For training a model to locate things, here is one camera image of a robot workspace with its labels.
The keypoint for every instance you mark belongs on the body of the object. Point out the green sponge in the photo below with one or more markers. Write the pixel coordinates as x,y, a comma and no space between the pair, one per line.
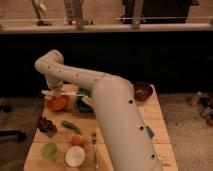
150,132

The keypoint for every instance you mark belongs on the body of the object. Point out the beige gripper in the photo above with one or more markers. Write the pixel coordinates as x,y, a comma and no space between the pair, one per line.
56,88

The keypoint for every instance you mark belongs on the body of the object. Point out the dark grape bunch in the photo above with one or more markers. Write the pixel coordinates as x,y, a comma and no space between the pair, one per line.
47,127

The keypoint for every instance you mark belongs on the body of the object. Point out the white small bowl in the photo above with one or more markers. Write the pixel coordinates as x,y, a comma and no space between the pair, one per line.
75,156

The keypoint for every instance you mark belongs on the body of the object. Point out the dark brown bowl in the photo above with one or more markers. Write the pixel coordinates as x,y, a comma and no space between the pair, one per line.
142,91

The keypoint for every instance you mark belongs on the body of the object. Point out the green plastic tray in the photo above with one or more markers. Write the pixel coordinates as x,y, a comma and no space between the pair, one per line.
80,105

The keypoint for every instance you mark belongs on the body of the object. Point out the light green cup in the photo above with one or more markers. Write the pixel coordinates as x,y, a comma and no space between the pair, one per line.
49,151

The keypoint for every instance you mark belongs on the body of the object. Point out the green cucumber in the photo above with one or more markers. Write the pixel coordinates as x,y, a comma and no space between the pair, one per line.
70,125

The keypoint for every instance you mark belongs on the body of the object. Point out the beige bread slice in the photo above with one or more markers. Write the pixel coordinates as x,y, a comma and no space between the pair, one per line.
87,100

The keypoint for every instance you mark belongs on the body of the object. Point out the orange red bowl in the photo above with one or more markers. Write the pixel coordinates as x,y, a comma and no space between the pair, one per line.
57,103

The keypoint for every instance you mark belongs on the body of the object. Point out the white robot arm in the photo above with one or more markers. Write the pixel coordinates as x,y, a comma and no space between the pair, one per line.
129,145

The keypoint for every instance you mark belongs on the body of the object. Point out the orange tomato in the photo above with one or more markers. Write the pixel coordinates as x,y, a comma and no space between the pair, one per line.
77,140

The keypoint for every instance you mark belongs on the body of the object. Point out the metal fork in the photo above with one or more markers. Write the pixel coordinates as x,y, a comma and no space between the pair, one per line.
94,143

